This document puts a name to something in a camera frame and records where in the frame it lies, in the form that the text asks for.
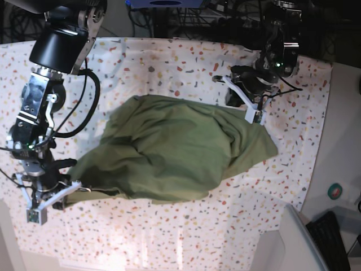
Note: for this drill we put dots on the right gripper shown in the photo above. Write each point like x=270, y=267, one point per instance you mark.
x=45, y=177

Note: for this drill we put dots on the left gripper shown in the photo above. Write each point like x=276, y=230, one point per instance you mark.
x=253, y=82

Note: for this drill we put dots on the green t-shirt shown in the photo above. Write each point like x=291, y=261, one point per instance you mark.
x=169, y=150

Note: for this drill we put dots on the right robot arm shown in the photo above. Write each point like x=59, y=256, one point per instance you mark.
x=70, y=31

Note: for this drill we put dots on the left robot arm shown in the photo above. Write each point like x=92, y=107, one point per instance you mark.
x=280, y=43

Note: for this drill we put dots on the terrazzo patterned tablecloth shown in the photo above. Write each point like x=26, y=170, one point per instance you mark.
x=220, y=232

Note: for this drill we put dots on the black keyboard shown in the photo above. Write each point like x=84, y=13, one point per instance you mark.
x=325, y=232

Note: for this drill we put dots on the white plastic bin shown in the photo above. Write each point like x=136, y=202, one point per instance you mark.
x=288, y=248

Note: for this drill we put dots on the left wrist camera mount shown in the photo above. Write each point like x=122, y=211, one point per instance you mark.
x=254, y=112

